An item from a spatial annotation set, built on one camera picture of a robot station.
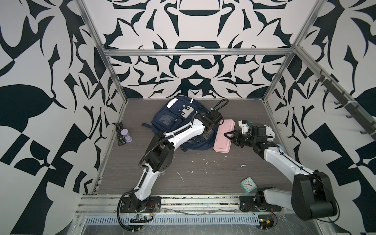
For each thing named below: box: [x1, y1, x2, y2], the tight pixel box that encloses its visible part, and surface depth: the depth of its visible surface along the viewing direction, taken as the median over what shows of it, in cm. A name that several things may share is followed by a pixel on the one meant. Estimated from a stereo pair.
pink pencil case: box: [212, 118, 236, 154], surface depth 86 cm
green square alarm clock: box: [240, 176, 258, 194], surface depth 81 cm
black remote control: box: [115, 121, 127, 146], surface depth 98 cm
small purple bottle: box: [120, 128, 134, 143], surface depth 93 cm
